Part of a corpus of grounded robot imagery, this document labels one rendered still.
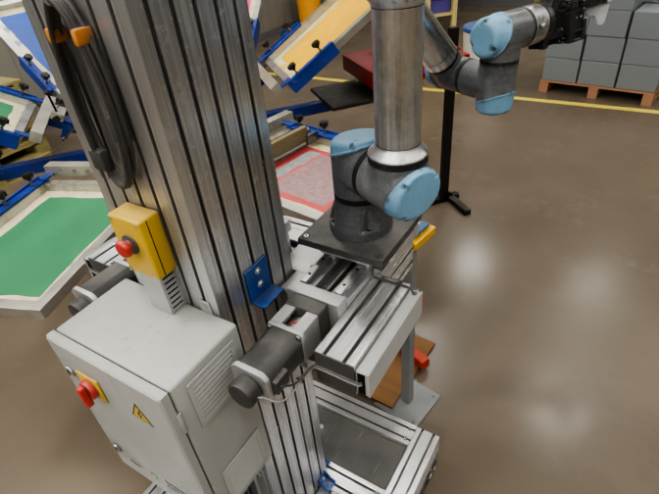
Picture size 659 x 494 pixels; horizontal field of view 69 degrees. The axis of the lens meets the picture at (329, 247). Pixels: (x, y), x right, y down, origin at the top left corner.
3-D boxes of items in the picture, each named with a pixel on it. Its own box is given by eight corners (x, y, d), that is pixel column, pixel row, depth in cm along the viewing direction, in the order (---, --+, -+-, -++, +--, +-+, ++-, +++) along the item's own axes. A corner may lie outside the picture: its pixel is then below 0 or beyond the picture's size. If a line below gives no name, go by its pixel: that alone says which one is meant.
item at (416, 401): (440, 396, 221) (454, 222, 165) (415, 430, 209) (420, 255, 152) (400, 373, 234) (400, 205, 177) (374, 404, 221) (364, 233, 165)
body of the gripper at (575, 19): (555, 37, 107) (519, 49, 102) (558, -6, 103) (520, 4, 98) (587, 37, 101) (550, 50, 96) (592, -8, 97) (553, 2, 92)
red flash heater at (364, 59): (430, 55, 317) (430, 35, 310) (468, 72, 281) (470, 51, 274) (343, 72, 303) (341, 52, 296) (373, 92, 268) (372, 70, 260)
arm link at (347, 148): (364, 171, 116) (362, 117, 108) (400, 191, 107) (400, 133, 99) (323, 186, 111) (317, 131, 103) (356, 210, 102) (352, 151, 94)
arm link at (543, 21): (506, 7, 96) (541, 5, 90) (521, 3, 98) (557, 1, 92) (505, 47, 100) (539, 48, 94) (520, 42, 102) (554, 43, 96)
